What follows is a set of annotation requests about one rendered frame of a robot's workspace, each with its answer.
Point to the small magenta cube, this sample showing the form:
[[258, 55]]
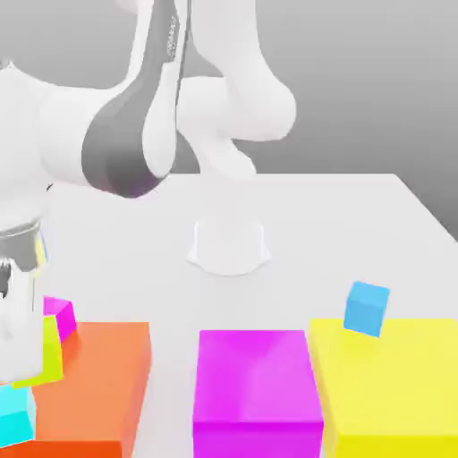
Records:
[[66, 316]]

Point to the small blue cube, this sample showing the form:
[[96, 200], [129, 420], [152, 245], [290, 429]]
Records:
[[365, 311]]

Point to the large orange box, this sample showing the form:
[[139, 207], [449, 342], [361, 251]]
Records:
[[96, 379]]

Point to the large magenta box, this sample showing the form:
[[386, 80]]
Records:
[[256, 386]]

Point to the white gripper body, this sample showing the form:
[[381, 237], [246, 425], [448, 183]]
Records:
[[19, 343]]

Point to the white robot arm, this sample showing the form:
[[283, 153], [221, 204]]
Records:
[[229, 107]]

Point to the large yellow box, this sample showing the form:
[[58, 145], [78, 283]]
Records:
[[397, 390]]

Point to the small yellow-green cube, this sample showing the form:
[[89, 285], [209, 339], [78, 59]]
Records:
[[53, 357]]

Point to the small cyan cube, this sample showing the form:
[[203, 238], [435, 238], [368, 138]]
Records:
[[14, 418]]

